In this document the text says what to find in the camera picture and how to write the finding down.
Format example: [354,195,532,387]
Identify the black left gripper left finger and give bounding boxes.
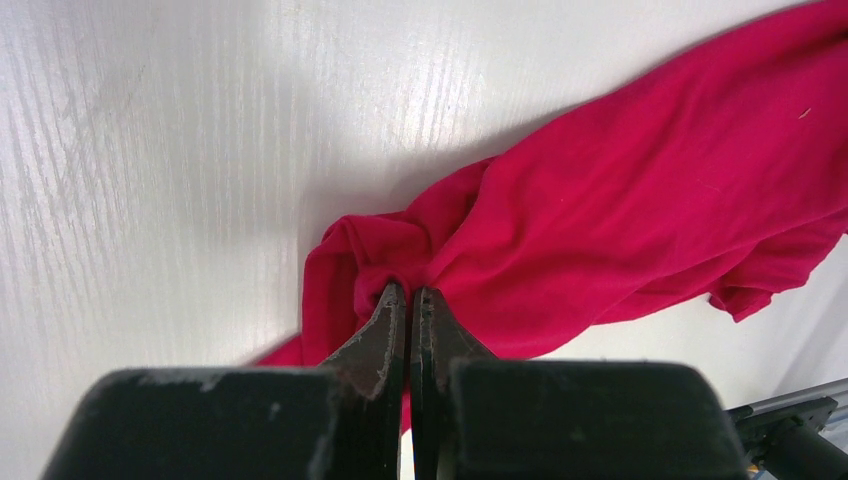
[44,284,406,479]

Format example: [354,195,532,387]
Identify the red t-shirt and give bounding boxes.
[254,0,848,435]

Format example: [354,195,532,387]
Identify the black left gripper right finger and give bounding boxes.
[410,288,746,479]

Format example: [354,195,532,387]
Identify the aluminium frame rail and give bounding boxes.
[727,379,847,479]

